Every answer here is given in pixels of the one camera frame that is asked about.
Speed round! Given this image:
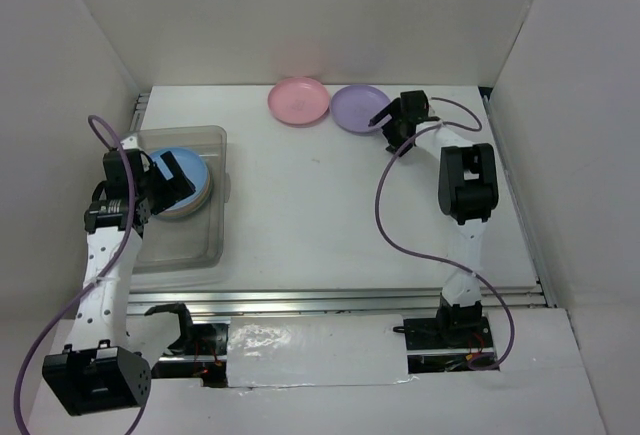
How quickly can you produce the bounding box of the cream plastic plate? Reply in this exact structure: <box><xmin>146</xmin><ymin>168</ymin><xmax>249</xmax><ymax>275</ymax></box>
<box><xmin>157</xmin><ymin>174</ymin><xmax>213</xmax><ymax>220</ymax></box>

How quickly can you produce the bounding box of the blue plastic plate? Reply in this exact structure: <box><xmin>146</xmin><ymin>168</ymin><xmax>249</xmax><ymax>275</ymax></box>
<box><xmin>150</xmin><ymin>147</ymin><xmax>210</xmax><ymax>215</ymax></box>

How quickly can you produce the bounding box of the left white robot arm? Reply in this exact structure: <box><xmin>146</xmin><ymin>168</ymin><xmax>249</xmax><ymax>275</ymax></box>
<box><xmin>42</xmin><ymin>148</ymin><xmax>198</xmax><ymax>416</ymax></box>

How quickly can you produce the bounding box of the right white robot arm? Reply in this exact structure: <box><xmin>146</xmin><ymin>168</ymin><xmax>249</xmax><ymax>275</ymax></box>
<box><xmin>369</xmin><ymin>90</ymin><xmax>499</xmax><ymax>348</ymax></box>

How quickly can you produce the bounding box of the clear plastic bin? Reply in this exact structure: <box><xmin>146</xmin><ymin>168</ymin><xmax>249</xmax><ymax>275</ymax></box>
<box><xmin>134</xmin><ymin>125</ymin><xmax>231</xmax><ymax>274</ymax></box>

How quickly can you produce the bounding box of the purple plate far right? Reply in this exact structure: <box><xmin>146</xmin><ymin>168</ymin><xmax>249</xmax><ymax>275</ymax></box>
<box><xmin>330</xmin><ymin>85</ymin><xmax>391</xmax><ymax>135</ymax></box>

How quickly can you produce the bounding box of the pink plastic plate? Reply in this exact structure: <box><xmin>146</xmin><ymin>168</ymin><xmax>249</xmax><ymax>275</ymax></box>
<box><xmin>267</xmin><ymin>77</ymin><xmax>331</xmax><ymax>127</ymax></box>

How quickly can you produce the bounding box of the white foil-edged board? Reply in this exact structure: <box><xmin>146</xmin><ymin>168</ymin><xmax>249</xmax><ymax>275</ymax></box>
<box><xmin>226</xmin><ymin>315</ymin><xmax>410</xmax><ymax>388</ymax></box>

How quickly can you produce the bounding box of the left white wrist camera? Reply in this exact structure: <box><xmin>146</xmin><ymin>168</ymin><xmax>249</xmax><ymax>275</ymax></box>
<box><xmin>120</xmin><ymin>133</ymin><xmax>144</xmax><ymax>151</ymax></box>

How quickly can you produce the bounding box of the aluminium right side rail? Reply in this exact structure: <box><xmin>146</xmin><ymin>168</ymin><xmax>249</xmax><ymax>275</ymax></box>
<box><xmin>478</xmin><ymin>86</ymin><xmax>559</xmax><ymax>308</ymax></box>

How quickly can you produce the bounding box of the aluminium rail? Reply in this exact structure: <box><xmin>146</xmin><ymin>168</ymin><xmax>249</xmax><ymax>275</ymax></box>
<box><xmin>127</xmin><ymin>287</ymin><xmax>546</xmax><ymax>317</ymax></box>
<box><xmin>478</xmin><ymin>86</ymin><xmax>559</xmax><ymax>308</ymax></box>

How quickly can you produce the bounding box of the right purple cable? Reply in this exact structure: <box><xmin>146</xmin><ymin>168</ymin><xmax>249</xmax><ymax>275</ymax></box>
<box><xmin>374</xmin><ymin>96</ymin><xmax>517</xmax><ymax>371</ymax></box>

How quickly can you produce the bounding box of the purple cable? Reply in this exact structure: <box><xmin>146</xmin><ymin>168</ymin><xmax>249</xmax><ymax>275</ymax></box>
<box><xmin>374</xmin><ymin>96</ymin><xmax>517</xmax><ymax>371</ymax></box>
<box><xmin>12</xmin><ymin>114</ymin><xmax>149</xmax><ymax>435</ymax></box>

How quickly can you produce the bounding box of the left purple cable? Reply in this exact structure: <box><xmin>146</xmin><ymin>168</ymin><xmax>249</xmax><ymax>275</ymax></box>
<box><xmin>12</xmin><ymin>114</ymin><xmax>149</xmax><ymax>435</ymax></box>

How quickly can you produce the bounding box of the aluminium front rail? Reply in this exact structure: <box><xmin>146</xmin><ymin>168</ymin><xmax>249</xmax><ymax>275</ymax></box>
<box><xmin>127</xmin><ymin>287</ymin><xmax>546</xmax><ymax>317</ymax></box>

